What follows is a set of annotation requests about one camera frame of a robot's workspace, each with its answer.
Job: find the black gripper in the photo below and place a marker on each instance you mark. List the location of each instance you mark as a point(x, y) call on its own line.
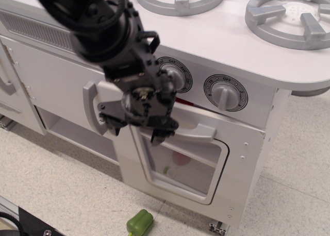
point(143, 107)

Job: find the white oven door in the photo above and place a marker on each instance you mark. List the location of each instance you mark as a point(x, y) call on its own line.
point(210, 164)

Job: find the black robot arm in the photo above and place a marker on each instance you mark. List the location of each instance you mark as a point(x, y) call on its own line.
point(109, 33)

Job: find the red toy pepper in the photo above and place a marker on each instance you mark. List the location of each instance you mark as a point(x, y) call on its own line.
point(185, 102)

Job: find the red toy tomato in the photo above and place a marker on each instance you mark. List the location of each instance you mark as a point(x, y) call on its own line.
point(180, 159)

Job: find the grey middle stove knob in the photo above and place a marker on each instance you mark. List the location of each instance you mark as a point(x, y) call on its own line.
point(180, 73)

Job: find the grey stove knob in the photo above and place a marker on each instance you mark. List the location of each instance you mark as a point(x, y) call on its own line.
point(226, 93)
point(180, 73)

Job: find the white left cabinet door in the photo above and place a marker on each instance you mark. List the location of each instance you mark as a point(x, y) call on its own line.
point(56, 83)

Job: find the green toy pepper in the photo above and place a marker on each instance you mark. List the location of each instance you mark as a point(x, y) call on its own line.
point(139, 224)

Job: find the grey right stove knob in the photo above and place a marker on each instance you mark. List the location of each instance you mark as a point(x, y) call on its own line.
point(226, 93)

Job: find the white toy kitchen cabinet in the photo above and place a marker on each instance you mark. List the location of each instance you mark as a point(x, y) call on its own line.
point(70, 177)

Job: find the silver middle burner grate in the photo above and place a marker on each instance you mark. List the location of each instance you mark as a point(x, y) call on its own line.
point(179, 7)

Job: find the silver burner grate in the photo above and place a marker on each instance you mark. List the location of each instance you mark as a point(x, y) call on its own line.
point(179, 7)
point(294, 24)

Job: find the silver right burner grate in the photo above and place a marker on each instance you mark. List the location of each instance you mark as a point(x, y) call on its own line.
point(294, 24)

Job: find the silver oven door handle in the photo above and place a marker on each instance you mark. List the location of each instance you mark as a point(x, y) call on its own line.
point(201, 133)

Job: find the silver left door handle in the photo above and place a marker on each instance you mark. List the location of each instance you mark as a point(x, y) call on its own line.
point(7, 79)

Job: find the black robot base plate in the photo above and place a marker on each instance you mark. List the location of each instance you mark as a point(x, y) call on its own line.
point(28, 224)

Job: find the aluminium frame rail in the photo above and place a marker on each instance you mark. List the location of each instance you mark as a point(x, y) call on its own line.
point(9, 208)

